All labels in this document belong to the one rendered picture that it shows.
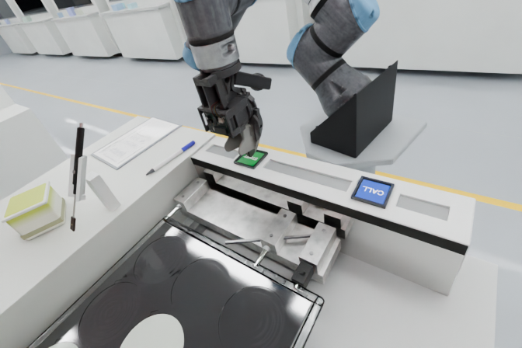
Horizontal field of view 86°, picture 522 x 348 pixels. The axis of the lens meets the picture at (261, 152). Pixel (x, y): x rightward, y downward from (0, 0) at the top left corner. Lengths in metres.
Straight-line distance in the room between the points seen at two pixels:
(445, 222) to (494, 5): 2.61
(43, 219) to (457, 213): 0.71
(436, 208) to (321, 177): 0.19
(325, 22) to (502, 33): 2.40
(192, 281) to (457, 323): 0.42
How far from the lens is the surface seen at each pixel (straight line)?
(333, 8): 0.75
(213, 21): 0.45
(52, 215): 0.68
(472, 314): 0.59
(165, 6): 4.99
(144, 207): 0.65
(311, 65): 0.80
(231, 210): 0.63
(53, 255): 0.64
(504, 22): 3.04
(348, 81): 0.78
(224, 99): 0.49
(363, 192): 0.51
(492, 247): 1.76
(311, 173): 0.56
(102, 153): 0.86
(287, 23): 3.50
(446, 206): 0.52
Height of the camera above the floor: 1.33
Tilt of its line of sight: 36 degrees down
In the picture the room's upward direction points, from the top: 14 degrees counter-clockwise
